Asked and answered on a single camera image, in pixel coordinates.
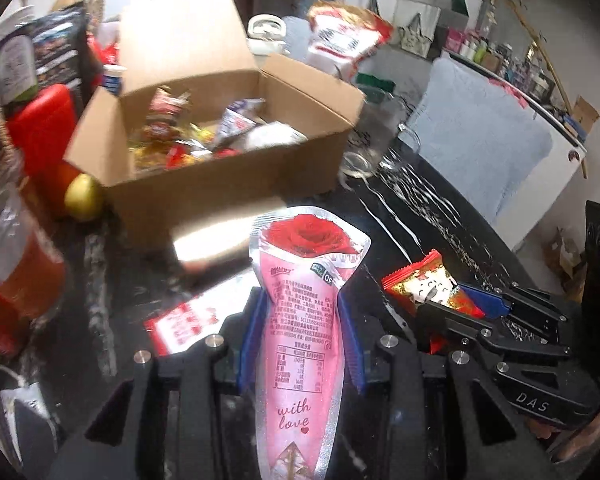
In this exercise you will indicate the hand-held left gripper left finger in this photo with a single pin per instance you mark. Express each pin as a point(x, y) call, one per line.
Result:
point(249, 345)

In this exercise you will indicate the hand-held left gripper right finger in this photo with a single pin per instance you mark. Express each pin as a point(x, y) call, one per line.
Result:
point(352, 345)

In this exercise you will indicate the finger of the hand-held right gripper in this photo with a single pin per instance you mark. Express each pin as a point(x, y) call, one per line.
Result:
point(482, 300)
point(445, 322)

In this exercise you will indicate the red and gold snack packet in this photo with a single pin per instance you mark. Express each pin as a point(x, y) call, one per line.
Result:
point(420, 280)

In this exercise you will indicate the pink rose snack pouch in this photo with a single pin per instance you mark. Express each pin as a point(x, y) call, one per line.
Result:
point(300, 320)

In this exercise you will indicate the red and white packet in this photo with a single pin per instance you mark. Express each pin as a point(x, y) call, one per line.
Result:
point(190, 322)

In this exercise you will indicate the brown cardboard box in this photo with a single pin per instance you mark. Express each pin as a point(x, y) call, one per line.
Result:
point(220, 190)

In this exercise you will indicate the pile of snack packets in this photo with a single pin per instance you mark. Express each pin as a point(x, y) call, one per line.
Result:
point(180, 145)

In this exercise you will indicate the white snack packet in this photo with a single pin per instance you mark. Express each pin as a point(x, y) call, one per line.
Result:
point(275, 135)

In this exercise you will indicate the person's right hand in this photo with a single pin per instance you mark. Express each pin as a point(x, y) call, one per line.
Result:
point(580, 440)

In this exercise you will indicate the white cabinet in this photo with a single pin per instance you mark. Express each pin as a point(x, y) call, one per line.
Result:
point(555, 160)

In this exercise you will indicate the light blue towel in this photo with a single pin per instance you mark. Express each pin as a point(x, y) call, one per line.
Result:
point(475, 130)

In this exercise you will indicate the clear glass mug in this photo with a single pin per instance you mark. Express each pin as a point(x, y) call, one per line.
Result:
point(375, 125)

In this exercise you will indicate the small cardboard box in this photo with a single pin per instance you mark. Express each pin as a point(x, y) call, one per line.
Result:
point(585, 117)

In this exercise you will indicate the yellow pear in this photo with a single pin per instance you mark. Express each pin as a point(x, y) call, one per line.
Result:
point(82, 197)

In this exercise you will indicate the green cloth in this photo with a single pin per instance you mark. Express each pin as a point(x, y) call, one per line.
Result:
point(375, 85)

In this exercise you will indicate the plastic bag with orange contents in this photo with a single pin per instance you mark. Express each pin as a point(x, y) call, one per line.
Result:
point(20, 270)

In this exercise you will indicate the row of cosmetic bottles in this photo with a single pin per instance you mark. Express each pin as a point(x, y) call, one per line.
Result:
point(475, 50)

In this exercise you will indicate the bamboo pole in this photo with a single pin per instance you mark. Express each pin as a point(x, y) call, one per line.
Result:
point(545, 50)

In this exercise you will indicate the large red nut bag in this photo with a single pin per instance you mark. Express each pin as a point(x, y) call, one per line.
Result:
point(345, 35)

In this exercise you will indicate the small white-capped bottle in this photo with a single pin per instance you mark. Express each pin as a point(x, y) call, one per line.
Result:
point(112, 77)

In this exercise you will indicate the red plastic container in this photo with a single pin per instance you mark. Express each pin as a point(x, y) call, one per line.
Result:
point(42, 125)

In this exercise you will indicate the red packaging bag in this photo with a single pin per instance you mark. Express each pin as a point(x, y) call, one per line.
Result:
point(104, 47)

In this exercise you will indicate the black printed pouch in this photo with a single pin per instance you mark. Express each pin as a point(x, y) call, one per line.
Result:
point(55, 45)

